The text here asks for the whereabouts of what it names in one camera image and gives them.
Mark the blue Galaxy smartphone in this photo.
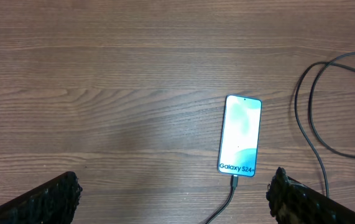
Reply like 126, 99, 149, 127
218, 95, 262, 177

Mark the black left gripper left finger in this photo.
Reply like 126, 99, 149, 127
0, 171, 83, 224

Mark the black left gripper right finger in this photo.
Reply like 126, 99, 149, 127
266, 167, 355, 224

